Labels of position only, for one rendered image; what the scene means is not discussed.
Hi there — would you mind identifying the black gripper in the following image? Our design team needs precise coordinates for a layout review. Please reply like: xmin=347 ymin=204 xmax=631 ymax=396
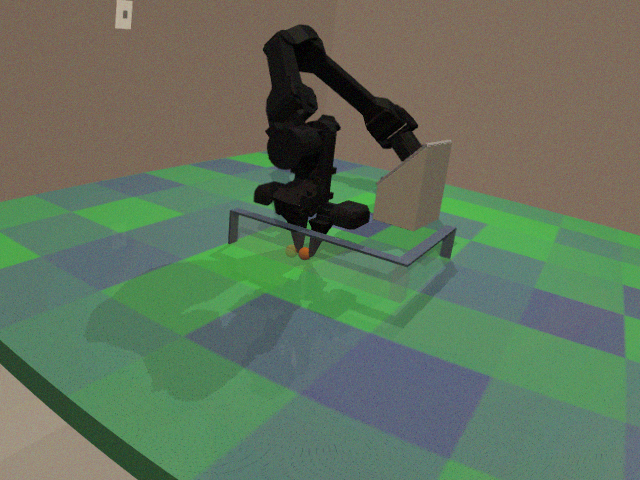
xmin=254 ymin=163 xmax=370 ymax=234

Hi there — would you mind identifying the clear low l-shaped wall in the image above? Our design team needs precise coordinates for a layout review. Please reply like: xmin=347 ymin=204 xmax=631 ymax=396
xmin=230 ymin=212 xmax=456 ymax=303

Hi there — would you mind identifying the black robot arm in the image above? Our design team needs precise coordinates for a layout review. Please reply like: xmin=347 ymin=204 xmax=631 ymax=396
xmin=263 ymin=25 xmax=421 ymax=221

